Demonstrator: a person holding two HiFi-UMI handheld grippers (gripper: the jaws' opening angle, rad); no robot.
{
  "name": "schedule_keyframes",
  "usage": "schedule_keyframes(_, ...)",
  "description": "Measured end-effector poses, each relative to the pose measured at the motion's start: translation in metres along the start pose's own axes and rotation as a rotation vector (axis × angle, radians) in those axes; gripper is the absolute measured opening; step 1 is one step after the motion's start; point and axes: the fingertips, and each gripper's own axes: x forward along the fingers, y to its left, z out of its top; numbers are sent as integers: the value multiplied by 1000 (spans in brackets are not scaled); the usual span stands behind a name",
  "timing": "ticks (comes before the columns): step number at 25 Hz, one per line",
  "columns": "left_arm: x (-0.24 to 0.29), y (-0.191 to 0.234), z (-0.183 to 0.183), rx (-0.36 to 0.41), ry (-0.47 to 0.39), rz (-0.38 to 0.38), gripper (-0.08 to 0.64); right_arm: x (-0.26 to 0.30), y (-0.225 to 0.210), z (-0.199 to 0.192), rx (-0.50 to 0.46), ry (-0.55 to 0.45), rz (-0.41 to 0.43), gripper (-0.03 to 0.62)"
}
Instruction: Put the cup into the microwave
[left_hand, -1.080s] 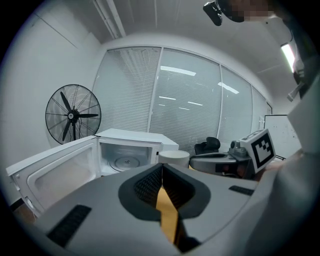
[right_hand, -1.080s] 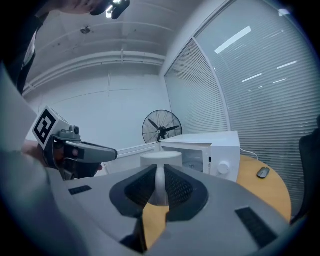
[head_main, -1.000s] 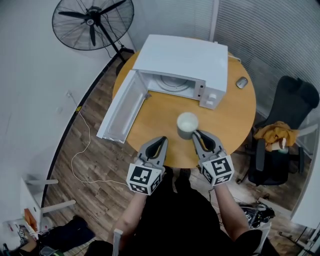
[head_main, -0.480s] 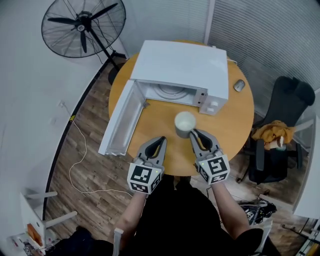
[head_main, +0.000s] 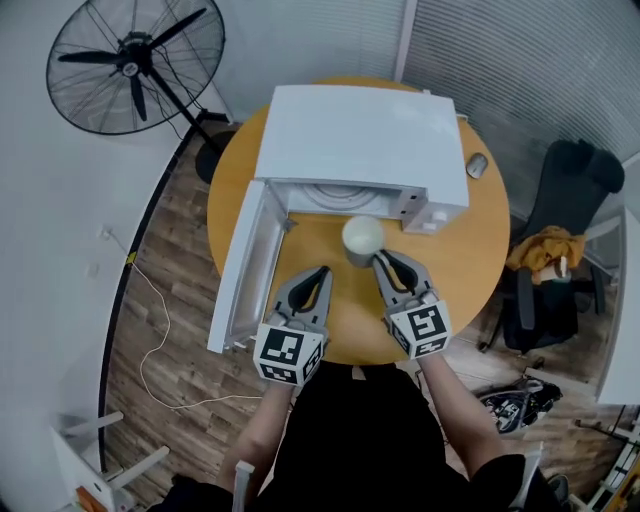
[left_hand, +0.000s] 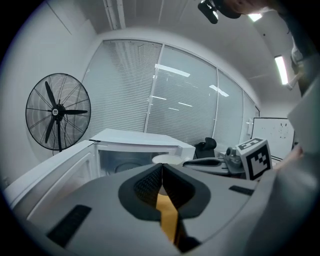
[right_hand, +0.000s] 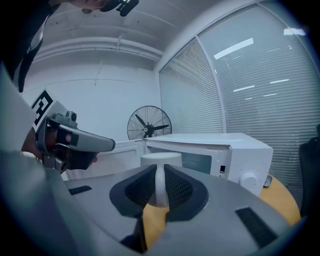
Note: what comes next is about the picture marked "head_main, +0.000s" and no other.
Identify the person's black clothing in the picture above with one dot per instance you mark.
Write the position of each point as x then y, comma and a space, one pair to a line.
360, 450

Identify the black standing fan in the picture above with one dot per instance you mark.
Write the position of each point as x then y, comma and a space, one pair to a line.
132, 65

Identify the grey computer mouse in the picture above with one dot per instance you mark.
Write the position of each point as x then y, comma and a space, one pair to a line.
477, 165

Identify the white wall socket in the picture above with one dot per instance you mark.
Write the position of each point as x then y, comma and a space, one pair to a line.
92, 270
105, 232

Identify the white desk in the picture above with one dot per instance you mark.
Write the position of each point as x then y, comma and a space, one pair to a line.
622, 325

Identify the glass partition with blinds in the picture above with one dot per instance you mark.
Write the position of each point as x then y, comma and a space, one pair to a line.
500, 60

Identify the person's right forearm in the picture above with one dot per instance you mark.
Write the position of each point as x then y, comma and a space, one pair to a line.
460, 420

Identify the yellow cloth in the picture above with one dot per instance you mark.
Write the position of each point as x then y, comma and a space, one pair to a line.
545, 247

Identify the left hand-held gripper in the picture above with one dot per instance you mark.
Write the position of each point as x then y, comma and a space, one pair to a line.
285, 352

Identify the person's left forearm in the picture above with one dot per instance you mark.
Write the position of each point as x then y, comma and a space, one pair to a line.
260, 435

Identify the black office chair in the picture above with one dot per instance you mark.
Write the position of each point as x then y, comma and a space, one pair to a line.
565, 190

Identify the small white table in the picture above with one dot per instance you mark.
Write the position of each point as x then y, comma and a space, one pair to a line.
75, 465

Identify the white cup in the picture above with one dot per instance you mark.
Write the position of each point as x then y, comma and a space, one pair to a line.
362, 235

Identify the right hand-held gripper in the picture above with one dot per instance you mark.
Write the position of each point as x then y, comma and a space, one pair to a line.
422, 327

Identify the white microwave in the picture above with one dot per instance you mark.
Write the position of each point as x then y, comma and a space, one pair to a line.
360, 135

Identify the small brown white package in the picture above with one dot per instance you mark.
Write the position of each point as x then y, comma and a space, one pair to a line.
557, 270

